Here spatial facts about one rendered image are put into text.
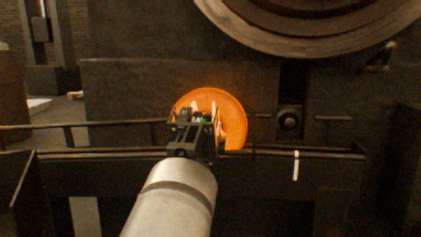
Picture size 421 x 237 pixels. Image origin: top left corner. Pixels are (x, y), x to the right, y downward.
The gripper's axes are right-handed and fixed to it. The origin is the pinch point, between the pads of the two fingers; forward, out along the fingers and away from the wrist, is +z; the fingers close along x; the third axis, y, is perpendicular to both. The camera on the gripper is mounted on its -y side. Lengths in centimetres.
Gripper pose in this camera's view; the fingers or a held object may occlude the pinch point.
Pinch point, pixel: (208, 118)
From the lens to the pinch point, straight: 53.0
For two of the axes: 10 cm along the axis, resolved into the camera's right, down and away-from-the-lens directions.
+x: -9.9, -0.3, 1.5
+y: -0.5, -8.6, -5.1
